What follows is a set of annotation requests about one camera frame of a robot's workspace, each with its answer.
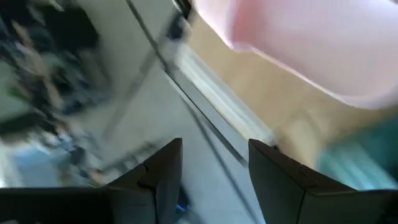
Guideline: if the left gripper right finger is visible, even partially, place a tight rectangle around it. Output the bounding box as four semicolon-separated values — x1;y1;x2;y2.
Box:
248;138;356;224

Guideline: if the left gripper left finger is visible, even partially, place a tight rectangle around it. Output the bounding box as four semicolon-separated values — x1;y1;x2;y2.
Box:
105;138;183;224

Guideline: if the pink rubber slide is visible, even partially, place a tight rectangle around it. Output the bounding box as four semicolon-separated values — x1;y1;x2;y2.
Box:
192;0;398;110

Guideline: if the wooden shelf black metal frame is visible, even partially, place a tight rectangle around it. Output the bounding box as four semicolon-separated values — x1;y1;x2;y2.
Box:
172;0;398;175

